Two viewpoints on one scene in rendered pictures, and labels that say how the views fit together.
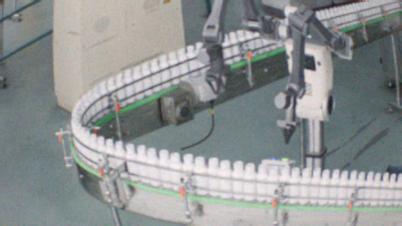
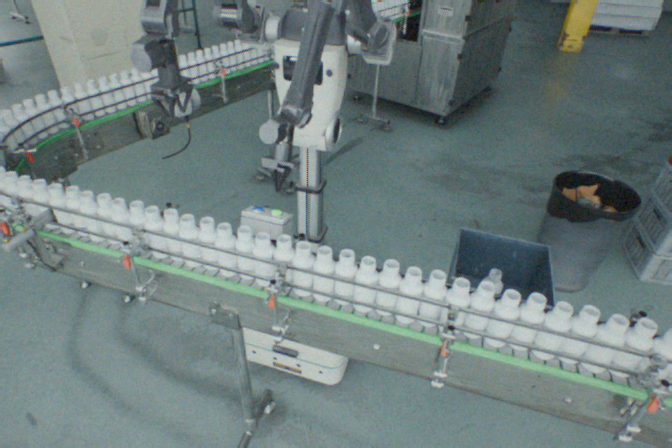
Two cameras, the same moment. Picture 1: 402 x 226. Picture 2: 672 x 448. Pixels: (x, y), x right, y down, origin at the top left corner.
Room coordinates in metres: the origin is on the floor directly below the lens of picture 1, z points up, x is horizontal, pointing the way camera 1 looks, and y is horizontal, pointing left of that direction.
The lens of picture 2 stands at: (3.14, -0.17, 1.91)
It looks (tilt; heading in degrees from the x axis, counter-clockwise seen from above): 38 degrees down; 343
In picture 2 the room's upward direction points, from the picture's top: 3 degrees clockwise
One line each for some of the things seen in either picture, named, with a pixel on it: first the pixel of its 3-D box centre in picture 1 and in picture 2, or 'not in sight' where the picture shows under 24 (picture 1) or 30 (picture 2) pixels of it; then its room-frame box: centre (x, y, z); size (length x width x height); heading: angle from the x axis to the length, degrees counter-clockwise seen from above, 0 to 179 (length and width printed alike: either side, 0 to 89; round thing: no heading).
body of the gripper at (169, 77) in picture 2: (217, 64); (169, 74); (4.39, -0.08, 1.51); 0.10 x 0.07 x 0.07; 146
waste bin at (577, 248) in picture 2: not in sight; (575, 234); (4.74, -2.19, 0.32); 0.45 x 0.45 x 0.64
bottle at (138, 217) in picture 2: (190, 173); (142, 226); (4.32, 0.07, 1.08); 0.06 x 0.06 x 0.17
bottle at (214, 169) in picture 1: (214, 177); (175, 234); (4.25, -0.03, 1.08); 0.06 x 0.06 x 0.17
